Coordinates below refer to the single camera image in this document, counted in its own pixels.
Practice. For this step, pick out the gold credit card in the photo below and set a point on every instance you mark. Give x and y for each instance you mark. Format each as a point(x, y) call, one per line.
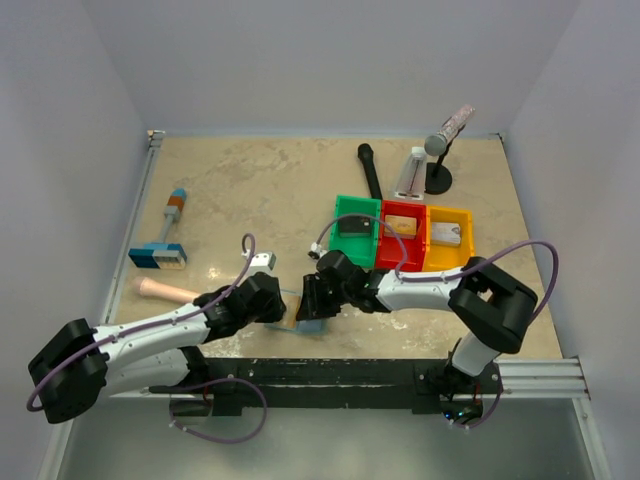
point(292, 303)

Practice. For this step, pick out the blue toy block hammer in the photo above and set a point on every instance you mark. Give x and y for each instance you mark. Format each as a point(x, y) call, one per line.
point(161, 254)

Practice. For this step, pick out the yellow plastic bin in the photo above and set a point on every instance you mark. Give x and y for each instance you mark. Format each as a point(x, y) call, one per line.
point(438, 257)

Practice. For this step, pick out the black handheld microphone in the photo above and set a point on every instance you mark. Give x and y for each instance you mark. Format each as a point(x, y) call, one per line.
point(365, 155)

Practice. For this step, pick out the white metronome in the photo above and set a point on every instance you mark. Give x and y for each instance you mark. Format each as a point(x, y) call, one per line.
point(410, 183)

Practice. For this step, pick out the aluminium frame rail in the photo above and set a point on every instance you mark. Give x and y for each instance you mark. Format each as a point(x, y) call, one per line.
point(155, 141)

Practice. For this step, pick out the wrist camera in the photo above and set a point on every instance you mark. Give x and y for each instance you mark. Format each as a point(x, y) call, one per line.
point(316, 251)
point(262, 262)

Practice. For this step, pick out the orange card in red bin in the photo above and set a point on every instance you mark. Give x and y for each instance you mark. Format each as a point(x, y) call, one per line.
point(403, 226)

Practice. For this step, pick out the silver microphone on stand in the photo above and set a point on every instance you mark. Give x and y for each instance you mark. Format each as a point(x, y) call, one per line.
point(448, 130)

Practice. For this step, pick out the green plastic bin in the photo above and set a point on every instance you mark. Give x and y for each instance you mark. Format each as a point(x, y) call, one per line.
point(361, 251)

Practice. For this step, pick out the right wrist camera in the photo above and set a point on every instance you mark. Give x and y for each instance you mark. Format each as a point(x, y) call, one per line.
point(316, 251)

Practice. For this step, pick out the card in yellow bin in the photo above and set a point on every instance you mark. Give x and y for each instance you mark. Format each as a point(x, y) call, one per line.
point(446, 234)

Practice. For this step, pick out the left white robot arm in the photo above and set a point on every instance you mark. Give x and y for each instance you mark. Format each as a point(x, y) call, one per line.
point(82, 364)

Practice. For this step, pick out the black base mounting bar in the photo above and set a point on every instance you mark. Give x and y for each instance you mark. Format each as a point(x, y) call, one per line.
point(422, 386)

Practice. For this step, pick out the beige wooden handle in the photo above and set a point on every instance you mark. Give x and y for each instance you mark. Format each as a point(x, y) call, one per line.
point(148, 287)

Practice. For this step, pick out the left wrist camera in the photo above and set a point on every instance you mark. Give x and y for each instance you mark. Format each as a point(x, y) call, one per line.
point(262, 262)

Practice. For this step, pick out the black VIP card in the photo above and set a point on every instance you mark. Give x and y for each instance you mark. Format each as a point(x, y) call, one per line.
point(354, 227)

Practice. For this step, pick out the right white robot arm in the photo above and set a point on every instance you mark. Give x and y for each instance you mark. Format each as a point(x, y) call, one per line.
point(496, 308)

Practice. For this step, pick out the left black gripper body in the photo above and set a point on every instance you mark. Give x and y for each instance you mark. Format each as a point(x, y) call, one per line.
point(273, 303)

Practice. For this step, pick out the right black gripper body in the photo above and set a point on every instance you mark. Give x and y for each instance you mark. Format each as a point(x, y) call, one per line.
point(332, 264)

